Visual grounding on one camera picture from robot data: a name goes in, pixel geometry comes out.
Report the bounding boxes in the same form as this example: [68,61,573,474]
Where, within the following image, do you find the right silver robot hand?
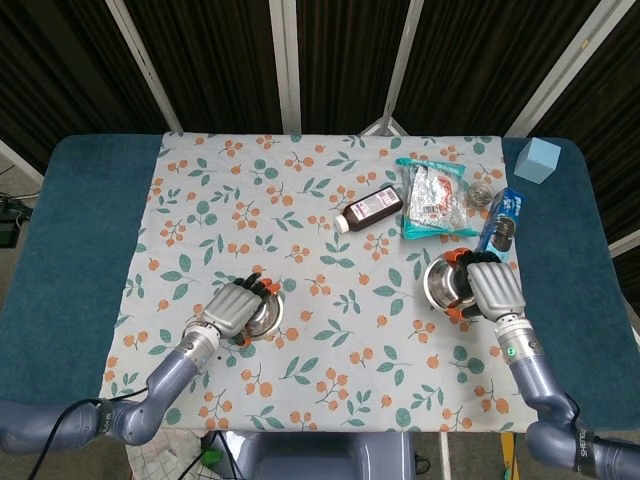
[446,247,527,324]

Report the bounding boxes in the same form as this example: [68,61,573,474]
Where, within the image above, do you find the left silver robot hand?
[199,267,280,346]

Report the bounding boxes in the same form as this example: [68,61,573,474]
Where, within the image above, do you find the stainless steel bowl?
[234,279,285,344]
[423,252,480,315]

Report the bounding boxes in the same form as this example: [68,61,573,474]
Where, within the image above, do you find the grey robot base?
[227,430,416,480]

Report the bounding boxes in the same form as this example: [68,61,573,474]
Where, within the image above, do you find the blue cookie box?
[474,187,527,271]

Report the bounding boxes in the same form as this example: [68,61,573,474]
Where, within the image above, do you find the small clear glass cup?
[467,181,494,208]

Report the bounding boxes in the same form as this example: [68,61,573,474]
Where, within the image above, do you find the floral print tablecloth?
[92,130,541,434]

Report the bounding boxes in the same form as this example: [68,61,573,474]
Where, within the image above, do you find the teal-edged snack packet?
[395,156,477,240]

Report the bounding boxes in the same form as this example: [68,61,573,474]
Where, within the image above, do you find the light blue foam cube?
[513,137,560,185]

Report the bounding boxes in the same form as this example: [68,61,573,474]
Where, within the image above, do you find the brown medicine bottle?
[333,184,404,234]

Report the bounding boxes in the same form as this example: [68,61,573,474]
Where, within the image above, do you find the teal blue table cover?
[0,133,640,434]

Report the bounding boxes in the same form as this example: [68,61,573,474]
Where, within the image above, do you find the white table leg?
[439,432,452,480]

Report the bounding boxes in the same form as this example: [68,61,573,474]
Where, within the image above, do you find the black power strip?
[0,194,32,249]

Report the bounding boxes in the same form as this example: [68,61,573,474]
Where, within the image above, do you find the white partition frame rail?
[0,138,45,184]
[607,229,640,257]

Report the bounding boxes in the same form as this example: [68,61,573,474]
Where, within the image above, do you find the black floor cable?
[182,430,239,480]

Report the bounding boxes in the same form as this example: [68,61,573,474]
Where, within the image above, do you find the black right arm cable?
[564,392,584,429]

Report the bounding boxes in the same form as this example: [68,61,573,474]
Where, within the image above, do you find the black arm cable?
[27,387,154,480]
[564,392,584,429]

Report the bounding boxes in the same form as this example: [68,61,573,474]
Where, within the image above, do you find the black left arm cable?
[27,387,154,480]

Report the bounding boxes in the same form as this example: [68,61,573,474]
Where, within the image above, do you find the white partition frame post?
[104,0,184,134]
[359,0,426,136]
[268,0,302,135]
[503,0,626,139]

